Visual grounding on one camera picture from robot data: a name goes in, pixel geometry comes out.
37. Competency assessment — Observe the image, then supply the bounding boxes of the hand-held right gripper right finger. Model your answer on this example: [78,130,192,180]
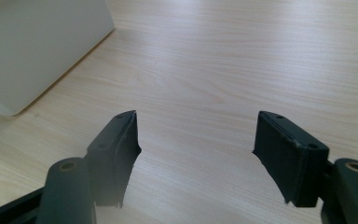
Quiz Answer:
[252,110,330,209]

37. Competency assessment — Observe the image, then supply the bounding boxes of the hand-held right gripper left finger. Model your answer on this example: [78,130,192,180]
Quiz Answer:
[84,109,143,209]

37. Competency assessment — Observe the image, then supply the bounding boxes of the white plastic box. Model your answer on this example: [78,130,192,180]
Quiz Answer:
[0,0,116,118]

